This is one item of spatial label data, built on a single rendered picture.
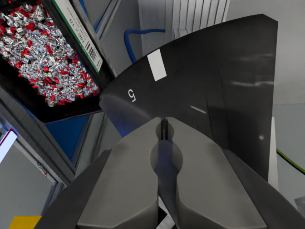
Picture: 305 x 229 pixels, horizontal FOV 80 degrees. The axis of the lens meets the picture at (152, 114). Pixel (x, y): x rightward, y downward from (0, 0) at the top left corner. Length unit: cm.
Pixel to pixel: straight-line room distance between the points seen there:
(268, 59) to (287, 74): 148
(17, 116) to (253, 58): 50
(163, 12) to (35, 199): 123
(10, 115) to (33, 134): 9
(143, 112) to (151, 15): 91
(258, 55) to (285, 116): 151
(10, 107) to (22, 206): 86
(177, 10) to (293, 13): 67
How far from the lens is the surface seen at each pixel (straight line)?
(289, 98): 186
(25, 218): 67
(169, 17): 111
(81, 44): 32
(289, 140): 154
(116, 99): 26
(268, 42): 20
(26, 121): 56
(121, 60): 132
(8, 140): 53
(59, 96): 42
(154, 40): 115
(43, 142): 62
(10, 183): 144
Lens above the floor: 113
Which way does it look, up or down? 44 degrees down
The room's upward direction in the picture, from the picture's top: 179 degrees counter-clockwise
